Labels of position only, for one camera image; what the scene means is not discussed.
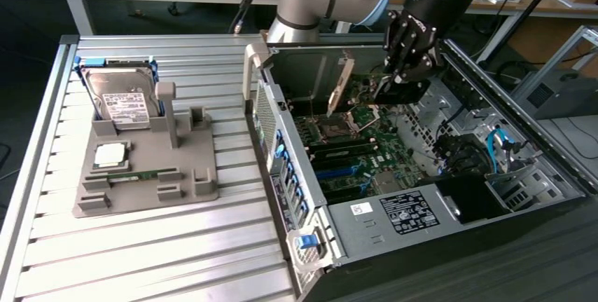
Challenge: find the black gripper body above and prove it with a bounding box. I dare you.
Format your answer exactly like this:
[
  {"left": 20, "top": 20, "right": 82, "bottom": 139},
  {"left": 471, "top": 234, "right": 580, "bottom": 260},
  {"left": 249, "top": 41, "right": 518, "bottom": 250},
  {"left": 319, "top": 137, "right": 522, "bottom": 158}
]
[{"left": 385, "top": 0, "right": 483, "bottom": 57}]

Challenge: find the graphics card with metal bracket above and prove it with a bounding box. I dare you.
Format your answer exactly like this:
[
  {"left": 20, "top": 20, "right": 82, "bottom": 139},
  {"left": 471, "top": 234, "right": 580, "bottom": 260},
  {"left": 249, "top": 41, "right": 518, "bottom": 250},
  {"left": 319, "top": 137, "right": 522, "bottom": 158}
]
[{"left": 326, "top": 48, "right": 431, "bottom": 118}]

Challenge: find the perforated metal drive cage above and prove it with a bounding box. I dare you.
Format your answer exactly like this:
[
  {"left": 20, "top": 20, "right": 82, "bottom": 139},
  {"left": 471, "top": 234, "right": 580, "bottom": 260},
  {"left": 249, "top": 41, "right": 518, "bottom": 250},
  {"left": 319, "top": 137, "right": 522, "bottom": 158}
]
[{"left": 401, "top": 77, "right": 469, "bottom": 177}]

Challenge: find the metal socket cover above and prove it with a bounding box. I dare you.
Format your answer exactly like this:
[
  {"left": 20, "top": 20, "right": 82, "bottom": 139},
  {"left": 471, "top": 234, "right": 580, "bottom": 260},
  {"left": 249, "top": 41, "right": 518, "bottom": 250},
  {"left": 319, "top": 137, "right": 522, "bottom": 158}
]
[{"left": 350, "top": 105, "right": 385, "bottom": 128}]

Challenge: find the black tripod pole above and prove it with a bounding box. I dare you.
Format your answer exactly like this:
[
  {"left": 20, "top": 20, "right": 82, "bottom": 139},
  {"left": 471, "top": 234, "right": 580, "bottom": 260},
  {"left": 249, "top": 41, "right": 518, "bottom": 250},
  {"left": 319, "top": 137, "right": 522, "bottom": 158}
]
[{"left": 475, "top": 0, "right": 576, "bottom": 67}]

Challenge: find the CPU socket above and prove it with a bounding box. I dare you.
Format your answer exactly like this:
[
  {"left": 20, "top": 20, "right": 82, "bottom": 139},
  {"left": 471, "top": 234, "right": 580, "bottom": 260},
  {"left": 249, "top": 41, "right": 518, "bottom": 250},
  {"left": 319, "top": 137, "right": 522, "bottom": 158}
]
[{"left": 317, "top": 114, "right": 362, "bottom": 142}]

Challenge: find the green motherboard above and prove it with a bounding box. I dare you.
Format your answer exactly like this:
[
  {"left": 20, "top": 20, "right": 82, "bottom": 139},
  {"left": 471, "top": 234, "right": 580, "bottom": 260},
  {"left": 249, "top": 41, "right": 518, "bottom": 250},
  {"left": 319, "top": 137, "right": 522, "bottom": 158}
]
[{"left": 291, "top": 104, "right": 429, "bottom": 205}]

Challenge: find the black RAM stick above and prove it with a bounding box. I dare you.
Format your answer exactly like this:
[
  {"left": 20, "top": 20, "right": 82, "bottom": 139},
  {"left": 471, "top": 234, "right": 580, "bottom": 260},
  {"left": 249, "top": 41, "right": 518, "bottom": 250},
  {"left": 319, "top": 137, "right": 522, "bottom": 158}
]
[{"left": 309, "top": 142, "right": 379, "bottom": 163}]

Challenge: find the grey chipset heatsink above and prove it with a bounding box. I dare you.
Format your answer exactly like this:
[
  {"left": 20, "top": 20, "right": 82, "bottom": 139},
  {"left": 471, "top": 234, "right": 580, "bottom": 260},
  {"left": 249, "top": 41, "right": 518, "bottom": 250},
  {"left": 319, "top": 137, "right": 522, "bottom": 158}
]
[{"left": 373, "top": 172, "right": 406, "bottom": 195}]

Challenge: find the grey computer tower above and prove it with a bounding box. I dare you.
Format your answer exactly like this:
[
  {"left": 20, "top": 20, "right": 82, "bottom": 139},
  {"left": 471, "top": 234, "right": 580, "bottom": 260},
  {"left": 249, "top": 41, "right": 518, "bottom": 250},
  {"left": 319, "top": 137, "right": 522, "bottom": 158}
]
[{"left": 511, "top": 69, "right": 598, "bottom": 121}]

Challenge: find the grey power supply unit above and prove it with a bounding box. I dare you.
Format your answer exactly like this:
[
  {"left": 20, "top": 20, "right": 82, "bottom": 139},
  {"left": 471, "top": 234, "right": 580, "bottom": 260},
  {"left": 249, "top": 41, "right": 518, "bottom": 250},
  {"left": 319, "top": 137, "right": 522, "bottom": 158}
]
[{"left": 326, "top": 184, "right": 462, "bottom": 258}]

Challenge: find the open black PC case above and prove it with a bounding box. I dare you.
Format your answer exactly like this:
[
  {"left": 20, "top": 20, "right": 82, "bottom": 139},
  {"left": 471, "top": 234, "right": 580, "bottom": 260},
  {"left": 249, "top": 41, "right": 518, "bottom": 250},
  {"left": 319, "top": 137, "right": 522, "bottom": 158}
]
[{"left": 242, "top": 34, "right": 598, "bottom": 302}]

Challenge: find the grey plastic parts rack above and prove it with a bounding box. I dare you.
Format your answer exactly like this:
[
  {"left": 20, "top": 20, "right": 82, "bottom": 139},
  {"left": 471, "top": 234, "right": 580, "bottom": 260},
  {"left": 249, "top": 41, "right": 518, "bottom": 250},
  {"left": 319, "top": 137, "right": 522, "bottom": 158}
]
[{"left": 72, "top": 81, "right": 220, "bottom": 219}]

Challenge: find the hard disk in blue carrier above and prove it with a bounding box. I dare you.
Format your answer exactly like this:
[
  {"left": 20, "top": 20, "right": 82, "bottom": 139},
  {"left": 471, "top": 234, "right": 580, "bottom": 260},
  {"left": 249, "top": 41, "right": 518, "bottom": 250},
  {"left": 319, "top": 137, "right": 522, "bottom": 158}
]
[{"left": 74, "top": 55, "right": 163, "bottom": 131}]

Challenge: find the green RAM stick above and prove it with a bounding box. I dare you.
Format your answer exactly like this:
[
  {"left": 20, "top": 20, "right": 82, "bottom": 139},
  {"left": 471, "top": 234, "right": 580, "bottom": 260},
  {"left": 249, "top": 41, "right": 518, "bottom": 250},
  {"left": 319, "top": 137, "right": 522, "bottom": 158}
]
[{"left": 98, "top": 170, "right": 163, "bottom": 181}]

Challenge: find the silver CPU chip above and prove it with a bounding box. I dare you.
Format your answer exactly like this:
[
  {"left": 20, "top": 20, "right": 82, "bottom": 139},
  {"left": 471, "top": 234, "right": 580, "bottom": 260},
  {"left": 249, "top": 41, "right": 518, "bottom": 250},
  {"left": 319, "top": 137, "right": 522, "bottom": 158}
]
[{"left": 92, "top": 143, "right": 130, "bottom": 170}]

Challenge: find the blue wire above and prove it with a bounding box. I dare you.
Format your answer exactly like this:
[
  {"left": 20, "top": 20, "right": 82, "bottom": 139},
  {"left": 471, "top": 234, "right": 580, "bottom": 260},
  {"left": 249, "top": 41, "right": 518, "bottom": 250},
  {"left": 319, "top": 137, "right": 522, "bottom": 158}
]
[{"left": 485, "top": 125, "right": 515, "bottom": 174}]

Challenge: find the aluminium profile frame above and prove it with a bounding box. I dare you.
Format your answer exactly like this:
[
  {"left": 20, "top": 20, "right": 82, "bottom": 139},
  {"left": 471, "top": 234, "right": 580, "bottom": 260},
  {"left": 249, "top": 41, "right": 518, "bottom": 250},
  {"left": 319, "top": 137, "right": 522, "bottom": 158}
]
[{"left": 537, "top": 24, "right": 598, "bottom": 84}]

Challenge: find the cable with metal connector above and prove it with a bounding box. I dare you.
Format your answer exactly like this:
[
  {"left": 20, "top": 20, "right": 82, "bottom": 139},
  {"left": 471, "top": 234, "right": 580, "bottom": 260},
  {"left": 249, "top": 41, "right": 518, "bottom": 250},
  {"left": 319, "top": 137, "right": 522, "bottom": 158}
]
[{"left": 228, "top": 0, "right": 273, "bottom": 35}]

